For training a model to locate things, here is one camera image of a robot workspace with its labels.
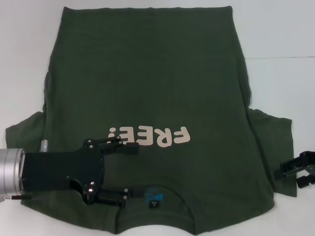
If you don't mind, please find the left gripper cable with plugs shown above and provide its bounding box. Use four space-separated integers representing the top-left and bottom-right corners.
0 194 32 204

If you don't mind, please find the dark green printed t-shirt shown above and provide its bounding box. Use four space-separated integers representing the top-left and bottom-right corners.
4 5 297 236

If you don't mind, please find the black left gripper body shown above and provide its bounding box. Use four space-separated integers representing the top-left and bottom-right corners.
21 139 106 205

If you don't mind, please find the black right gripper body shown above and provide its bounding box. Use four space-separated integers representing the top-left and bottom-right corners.
299 151 315 173

